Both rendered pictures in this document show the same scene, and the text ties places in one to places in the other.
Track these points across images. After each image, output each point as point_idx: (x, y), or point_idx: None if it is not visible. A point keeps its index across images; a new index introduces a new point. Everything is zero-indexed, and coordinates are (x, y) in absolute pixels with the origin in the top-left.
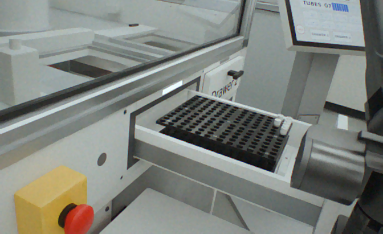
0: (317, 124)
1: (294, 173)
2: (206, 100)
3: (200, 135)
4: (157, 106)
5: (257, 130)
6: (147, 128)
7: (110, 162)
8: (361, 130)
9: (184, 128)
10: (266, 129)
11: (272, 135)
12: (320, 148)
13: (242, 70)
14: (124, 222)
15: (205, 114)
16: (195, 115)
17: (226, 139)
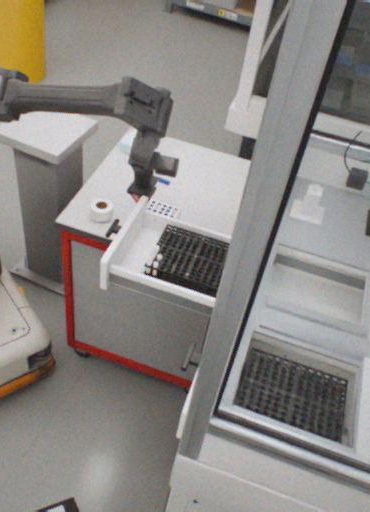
0: (174, 158)
1: (177, 169)
2: (216, 283)
3: (212, 238)
4: None
5: (175, 250)
6: None
7: None
8: (160, 152)
9: (223, 242)
10: (168, 253)
11: (165, 246)
12: (173, 157)
13: (183, 364)
14: None
15: (213, 262)
16: (219, 258)
17: (196, 237)
